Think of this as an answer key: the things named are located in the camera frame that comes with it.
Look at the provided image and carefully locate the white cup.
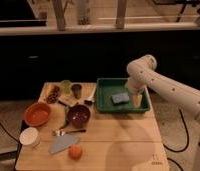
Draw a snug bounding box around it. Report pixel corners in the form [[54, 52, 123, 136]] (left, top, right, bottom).
[[19, 127, 40, 147]]

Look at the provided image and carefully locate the orange bowl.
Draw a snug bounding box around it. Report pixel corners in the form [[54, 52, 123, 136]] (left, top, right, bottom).
[[24, 102, 51, 127]]

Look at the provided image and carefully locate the orange fruit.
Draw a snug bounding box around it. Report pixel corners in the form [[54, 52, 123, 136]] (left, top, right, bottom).
[[68, 144, 82, 160]]

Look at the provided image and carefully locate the tan wooden block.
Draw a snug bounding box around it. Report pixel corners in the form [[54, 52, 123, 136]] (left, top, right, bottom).
[[58, 94, 78, 107]]

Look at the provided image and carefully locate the blue sponge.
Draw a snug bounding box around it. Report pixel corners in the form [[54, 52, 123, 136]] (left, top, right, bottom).
[[111, 93, 130, 105]]

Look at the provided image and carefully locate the metal fork dark handle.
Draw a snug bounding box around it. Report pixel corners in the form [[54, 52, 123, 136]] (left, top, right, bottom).
[[52, 129, 86, 136]]

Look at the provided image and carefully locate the grey blue cloth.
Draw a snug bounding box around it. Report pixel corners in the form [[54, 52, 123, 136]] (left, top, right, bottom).
[[49, 134, 79, 154]]

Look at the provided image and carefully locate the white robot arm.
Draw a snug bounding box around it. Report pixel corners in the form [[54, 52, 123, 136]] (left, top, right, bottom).
[[126, 54, 200, 171]]

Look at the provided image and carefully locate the white handled brush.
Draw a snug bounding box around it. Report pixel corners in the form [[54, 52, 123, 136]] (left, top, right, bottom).
[[84, 86, 96, 105]]

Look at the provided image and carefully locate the dark maroon bowl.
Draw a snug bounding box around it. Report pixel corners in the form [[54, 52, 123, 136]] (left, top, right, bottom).
[[67, 105, 90, 128]]

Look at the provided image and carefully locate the black power cable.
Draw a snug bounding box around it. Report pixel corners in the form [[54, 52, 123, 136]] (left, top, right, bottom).
[[162, 108, 191, 171]]

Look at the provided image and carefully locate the green plastic cup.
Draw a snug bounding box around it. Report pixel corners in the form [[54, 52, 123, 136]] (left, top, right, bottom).
[[60, 80, 71, 94]]

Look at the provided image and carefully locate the dark metal cup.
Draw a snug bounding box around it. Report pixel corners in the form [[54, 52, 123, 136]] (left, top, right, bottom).
[[71, 84, 82, 99]]

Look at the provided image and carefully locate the green plastic tray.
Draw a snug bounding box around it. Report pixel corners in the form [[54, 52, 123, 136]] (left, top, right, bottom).
[[96, 78, 150, 113]]

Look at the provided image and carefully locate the green chili pepper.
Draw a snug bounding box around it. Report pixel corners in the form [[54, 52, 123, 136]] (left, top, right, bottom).
[[59, 106, 70, 129]]

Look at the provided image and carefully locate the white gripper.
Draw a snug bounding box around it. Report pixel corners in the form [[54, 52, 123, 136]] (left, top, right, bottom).
[[125, 79, 144, 108]]

